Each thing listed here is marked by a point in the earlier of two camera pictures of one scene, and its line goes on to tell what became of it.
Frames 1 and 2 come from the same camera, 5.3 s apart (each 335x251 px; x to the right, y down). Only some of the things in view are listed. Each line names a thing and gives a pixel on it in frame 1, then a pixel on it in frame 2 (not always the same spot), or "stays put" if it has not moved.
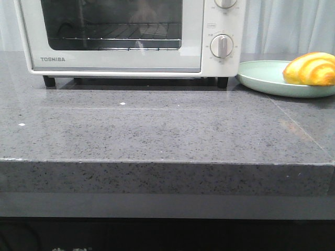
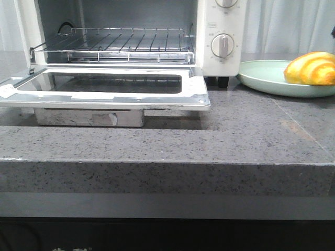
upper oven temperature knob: x=224 y=3 stays put
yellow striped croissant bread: x=316 y=68 stays put
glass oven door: x=113 y=36 → x=121 y=88
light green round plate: x=267 y=77 stays put
